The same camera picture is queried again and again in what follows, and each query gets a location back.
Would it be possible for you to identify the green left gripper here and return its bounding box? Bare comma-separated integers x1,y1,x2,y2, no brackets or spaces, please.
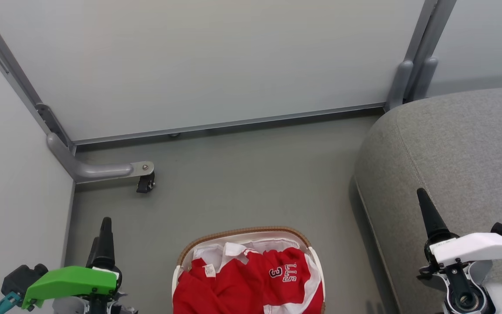
21,217,123,310

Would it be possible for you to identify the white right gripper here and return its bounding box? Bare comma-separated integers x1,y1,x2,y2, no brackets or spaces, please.
416,188,502,280

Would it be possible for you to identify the red garment with white trim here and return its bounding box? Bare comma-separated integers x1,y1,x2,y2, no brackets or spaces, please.
173,256,265,314

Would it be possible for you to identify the grey fabric sofa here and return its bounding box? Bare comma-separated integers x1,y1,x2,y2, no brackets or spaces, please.
354,85,502,314

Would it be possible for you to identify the grey partition foot with screw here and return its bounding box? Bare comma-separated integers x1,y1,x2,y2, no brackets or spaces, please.
46,133,156,184

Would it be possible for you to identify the black caster wheel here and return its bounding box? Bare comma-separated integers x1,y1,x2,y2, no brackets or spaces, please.
136,172,156,194

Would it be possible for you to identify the brown wicker laundry basket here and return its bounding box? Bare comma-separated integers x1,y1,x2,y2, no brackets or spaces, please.
172,226,326,314

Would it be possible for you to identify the teal cable connector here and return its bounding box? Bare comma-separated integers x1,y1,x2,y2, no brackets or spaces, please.
0,291,22,314

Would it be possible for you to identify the grey double partition post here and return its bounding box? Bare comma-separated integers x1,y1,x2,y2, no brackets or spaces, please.
384,0,457,112

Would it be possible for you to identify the grey partition base rail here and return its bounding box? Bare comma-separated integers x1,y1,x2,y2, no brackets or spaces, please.
72,102,387,146

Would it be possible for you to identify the grey partition post with hinge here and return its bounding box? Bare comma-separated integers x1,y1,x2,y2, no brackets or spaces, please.
0,8,77,154

